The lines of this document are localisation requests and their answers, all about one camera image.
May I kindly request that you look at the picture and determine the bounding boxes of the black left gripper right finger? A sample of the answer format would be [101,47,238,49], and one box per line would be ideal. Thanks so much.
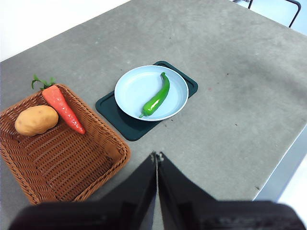
[156,151,307,230]

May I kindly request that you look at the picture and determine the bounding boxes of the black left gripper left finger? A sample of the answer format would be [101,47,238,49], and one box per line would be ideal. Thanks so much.
[7,150,158,230]

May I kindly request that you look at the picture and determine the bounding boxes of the green chili pepper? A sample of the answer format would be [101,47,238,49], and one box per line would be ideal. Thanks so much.
[139,71,171,119]

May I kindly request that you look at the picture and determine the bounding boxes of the brown wicker basket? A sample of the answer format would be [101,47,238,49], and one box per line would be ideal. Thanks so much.
[0,83,131,206]

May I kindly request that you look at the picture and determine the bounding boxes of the dark rectangular mat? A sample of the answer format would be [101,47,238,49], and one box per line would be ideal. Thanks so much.
[95,60,199,142]

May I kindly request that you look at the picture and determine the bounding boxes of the orange carrot with green leaves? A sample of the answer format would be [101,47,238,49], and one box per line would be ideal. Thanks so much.
[31,74,86,135]

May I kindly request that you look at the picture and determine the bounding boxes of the light blue round plate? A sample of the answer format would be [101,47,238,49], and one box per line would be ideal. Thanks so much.
[114,65,189,122]

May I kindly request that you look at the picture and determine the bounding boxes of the tan potato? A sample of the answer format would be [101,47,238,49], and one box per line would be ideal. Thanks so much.
[14,105,59,137]

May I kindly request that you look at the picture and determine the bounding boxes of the black metal frame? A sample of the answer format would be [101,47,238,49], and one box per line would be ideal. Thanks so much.
[231,0,302,28]

